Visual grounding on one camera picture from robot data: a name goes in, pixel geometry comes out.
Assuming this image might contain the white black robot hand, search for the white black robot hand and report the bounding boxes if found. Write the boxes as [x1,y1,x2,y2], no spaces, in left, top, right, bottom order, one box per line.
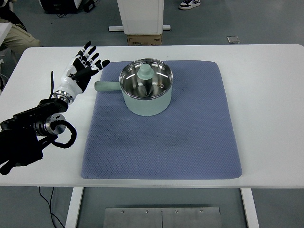
[53,41,110,105]

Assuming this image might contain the green pot with handle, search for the green pot with handle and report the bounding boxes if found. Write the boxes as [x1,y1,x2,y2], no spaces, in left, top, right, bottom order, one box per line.
[95,80,172,116]

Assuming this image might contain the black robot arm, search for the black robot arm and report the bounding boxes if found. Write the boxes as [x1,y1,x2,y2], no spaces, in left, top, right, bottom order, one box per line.
[0,98,76,175]

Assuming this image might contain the glass pot lid green knob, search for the glass pot lid green knob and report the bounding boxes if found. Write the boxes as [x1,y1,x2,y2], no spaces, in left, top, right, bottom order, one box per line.
[119,58,173,100]

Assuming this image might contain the black device on floor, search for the black device on floor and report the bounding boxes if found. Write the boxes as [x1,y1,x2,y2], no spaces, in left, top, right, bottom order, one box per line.
[39,0,97,14]

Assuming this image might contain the seated person beige trousers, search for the seated person beige trousers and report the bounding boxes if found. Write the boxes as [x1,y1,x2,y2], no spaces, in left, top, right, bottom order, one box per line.
[0,10,41,54]

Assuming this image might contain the cardboard box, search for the cardboard box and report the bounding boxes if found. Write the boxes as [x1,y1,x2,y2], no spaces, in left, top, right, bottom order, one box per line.
[127,34,162,46]

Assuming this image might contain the white blue sneaker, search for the white blue sneaker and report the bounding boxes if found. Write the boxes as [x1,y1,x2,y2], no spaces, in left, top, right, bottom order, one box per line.
[179,0,201,10]

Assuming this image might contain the blue quilted mat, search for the blue quilted mat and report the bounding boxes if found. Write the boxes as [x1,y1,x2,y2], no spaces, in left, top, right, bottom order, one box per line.
[81,60,242,180]

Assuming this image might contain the metal floor plate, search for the metal floor plate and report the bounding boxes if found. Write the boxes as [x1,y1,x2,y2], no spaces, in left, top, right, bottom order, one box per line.
[103,207,223,228]

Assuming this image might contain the left white table leg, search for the left white table leg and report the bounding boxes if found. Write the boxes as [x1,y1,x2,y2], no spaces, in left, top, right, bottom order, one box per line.
[65,187,84,228]

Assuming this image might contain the white table leg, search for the white table leg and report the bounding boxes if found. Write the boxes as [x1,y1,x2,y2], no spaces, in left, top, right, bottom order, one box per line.
[65,187,84,228]
[240,188,260,228]

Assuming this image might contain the grey floor socket cover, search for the grey floor socket cover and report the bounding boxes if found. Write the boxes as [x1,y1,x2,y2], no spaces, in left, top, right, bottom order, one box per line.
[227,36,240,44]

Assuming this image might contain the right white table leg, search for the right white table leg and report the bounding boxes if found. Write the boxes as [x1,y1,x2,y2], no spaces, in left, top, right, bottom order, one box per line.
[240,188,260,228]

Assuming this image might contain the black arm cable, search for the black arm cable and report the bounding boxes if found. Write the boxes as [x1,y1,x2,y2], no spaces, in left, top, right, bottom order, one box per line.
[49,70,77,149]

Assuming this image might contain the white pedestal stand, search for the white pedestal stand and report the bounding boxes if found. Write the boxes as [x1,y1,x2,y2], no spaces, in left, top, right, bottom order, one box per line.
[108,0,171,35]

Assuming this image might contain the black floor cable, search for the black floor cable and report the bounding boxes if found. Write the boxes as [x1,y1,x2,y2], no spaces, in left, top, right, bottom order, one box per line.
[38,187,65,228]

